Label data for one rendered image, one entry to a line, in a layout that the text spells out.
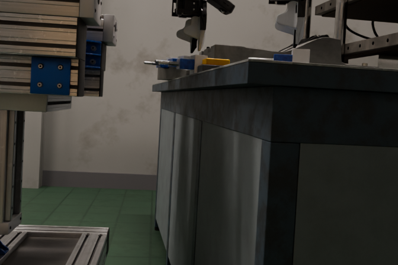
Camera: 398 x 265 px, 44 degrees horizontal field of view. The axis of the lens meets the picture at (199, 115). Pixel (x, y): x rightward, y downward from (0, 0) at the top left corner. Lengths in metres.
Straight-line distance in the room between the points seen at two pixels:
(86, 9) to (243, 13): 2.90
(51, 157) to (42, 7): 2.87
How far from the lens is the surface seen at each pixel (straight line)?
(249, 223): 0.91
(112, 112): 3.89
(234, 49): 1.40
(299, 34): 1.07
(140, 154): 3.90
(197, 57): 1.34
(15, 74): 1.23
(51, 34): 1.17
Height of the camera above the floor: 0.73
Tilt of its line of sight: 2 degrees down
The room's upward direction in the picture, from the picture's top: 3 degrees clockwise
